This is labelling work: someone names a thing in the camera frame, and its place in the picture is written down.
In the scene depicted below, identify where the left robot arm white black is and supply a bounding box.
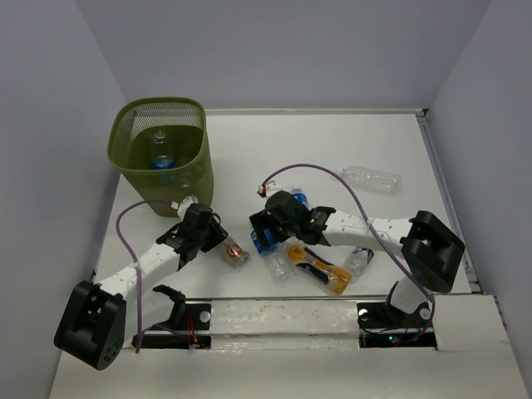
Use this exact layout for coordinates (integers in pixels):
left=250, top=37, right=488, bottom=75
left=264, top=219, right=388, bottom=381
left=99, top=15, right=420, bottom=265
left=53, top=204, right=229, bottom=371

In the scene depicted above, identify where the pepsi label small bottle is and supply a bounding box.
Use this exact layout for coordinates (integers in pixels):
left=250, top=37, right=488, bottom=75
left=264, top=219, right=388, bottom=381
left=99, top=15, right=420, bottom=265
left=344, top=247, right=374, bottom=277

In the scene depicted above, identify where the orange tea bottle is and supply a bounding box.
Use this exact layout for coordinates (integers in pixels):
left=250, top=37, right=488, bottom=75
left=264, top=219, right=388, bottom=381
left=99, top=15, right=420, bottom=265
left=286, top=242, right=352, bottom=294

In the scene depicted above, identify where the green mesh waste bin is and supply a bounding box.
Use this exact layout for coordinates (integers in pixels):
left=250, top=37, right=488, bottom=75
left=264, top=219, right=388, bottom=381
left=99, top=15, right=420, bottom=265
left=107, top=97, right=214, bottom=218

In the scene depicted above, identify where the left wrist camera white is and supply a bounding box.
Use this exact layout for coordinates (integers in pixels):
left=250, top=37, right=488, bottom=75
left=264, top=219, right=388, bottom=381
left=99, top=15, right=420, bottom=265
left=170, top=195, right=198, bottom=219

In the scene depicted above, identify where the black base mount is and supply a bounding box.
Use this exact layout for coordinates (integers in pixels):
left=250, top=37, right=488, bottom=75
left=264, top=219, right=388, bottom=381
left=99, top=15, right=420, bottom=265
left=140, top=302, right=212, bottom=350
left=357, top=302, right=437, bottom=349

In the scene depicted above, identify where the clear plastic bottle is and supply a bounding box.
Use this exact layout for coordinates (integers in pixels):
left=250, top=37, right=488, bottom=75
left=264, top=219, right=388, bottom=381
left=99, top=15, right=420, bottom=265
left=340, top=166, right=402, bottom=195

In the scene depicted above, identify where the blue label bottle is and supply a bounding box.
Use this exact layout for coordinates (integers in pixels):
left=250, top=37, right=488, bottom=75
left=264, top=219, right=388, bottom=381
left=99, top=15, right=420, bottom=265
left=250, top=229, right=293, bottom=282
left=290, top=185, right=309, bottom=209
left=149, top=130, right=189, bottom=188

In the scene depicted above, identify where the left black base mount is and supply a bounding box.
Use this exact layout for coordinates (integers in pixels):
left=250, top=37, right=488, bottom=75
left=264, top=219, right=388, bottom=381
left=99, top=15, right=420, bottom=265
left=140, top=302, right=212, bottom=350

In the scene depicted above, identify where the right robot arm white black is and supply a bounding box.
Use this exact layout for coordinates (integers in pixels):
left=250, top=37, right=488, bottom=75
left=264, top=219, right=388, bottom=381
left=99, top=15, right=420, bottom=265
left=249, top=191, right=466, bottom=328

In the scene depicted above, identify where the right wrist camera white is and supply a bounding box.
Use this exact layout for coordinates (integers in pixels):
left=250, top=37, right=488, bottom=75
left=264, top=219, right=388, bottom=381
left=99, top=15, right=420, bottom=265
left=257, top=180, right=283, bottom=200

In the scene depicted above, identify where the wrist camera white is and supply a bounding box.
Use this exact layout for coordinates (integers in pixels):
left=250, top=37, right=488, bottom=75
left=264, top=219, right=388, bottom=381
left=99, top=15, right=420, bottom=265
left=257, top=180, right=283, bottom=200
left=170, top=195, right=198, bottom=219

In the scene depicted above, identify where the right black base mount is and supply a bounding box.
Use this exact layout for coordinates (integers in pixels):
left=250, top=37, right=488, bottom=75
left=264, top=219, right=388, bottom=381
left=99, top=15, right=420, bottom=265
left=357, top=302, right=437, bottom=349

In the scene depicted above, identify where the red cap small bottle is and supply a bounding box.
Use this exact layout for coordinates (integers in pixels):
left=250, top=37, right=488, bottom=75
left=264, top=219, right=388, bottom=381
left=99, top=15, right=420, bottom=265
left=216, top=236, right=249, bottom=268

